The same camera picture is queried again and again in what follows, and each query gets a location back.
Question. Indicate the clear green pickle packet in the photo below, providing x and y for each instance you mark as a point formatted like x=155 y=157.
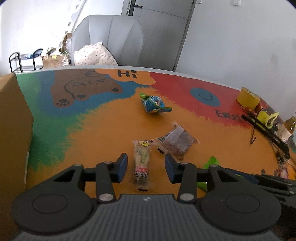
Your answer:
x=141 y=160

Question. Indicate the black metal shoe rack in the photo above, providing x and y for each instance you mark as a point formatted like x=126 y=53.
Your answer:
x=23 y=63

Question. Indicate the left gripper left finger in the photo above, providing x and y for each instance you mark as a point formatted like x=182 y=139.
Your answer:
x=120 y=167

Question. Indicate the brown cake clear packet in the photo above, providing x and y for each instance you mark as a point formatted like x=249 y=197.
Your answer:
x=176 y=142

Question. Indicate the white dotted pillow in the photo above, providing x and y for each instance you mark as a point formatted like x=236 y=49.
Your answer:
x=94 y=54

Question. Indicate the amber glass bottle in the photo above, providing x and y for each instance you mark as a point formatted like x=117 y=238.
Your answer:
x=286 y=129

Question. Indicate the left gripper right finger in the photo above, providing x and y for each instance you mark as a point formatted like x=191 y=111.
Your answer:
x=173 y=169

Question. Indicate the yellow crumpled bag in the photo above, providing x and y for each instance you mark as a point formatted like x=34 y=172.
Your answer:
x=267 y=119

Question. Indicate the grey armchair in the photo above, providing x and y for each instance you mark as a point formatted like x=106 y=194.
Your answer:
x=121 y=35

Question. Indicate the black door handle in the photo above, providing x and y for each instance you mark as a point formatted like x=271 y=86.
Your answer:
x=132 y=6

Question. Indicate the small blue green snack packet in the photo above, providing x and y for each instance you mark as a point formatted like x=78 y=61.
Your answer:
x=153 y=104

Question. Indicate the grey door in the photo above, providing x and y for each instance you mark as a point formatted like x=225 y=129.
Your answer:
x=164 y=26

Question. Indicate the pink white keychain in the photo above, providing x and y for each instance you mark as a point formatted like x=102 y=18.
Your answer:
x=281 y=172

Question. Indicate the yellow tape roll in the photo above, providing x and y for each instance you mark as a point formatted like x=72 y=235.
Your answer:
x=248 y=99

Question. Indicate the white wall switch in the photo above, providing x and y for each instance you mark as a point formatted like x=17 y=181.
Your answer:
x=237 y=2

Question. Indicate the taped cardboard box on floor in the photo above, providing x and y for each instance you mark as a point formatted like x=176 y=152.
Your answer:
x=53 y=61

